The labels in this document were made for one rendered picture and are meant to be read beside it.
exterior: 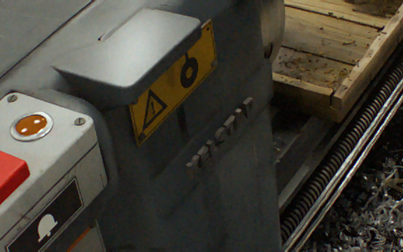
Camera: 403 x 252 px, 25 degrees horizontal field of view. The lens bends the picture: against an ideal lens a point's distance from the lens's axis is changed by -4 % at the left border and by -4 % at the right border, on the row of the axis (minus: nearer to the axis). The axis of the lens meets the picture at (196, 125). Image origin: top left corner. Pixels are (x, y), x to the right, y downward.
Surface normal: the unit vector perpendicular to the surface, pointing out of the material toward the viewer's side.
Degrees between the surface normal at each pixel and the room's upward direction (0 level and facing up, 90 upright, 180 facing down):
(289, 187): 0
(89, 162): 90
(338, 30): 0
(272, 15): 89
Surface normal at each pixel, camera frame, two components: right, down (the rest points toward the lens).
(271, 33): 0.84, 0.33
